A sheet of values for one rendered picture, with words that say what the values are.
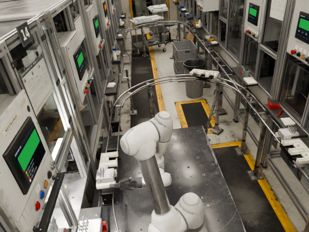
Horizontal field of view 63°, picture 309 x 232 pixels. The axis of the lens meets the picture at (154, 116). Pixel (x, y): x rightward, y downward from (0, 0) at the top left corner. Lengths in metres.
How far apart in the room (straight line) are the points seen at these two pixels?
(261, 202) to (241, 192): 0.22
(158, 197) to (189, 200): 0.24
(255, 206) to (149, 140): 1.81
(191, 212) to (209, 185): 0.50
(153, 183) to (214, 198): 0.71
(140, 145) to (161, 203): 0.40
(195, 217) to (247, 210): 1.23
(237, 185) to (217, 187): 0.96
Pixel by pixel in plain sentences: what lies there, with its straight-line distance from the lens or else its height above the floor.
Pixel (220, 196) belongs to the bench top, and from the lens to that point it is 2.07.
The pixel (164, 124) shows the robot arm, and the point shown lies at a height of 1.48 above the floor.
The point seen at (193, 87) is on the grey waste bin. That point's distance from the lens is 4.52.
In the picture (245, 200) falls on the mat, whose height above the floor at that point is 0.01.
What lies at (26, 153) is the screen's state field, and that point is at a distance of 1.11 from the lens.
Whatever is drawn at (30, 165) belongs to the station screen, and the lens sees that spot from 1.13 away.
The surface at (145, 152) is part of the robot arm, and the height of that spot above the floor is 1.38.
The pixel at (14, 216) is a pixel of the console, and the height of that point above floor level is 1.53.
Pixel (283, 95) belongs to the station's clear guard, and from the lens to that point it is 2.72.
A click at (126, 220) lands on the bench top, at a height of 0.68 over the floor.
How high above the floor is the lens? 2.26
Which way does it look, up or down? 32 degrees down
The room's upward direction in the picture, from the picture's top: 6 degrees counter-clockwise
